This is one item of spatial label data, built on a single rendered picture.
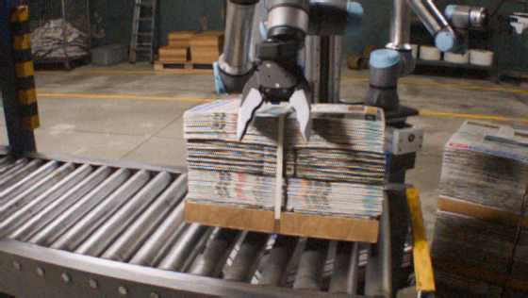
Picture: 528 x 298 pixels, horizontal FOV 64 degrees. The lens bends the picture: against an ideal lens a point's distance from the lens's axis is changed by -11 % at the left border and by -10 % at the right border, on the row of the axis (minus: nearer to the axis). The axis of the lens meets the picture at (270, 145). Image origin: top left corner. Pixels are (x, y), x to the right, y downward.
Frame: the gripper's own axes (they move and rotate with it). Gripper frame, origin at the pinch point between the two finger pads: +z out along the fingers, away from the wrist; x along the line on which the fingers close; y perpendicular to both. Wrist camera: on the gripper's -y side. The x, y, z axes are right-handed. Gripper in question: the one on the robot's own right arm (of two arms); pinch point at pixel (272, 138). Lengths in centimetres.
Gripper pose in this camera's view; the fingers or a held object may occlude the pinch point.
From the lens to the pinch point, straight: 77.4
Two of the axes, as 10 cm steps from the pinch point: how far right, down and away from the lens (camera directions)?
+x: -9.7, -0.5, 2.2
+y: 1.9, 2.8, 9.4
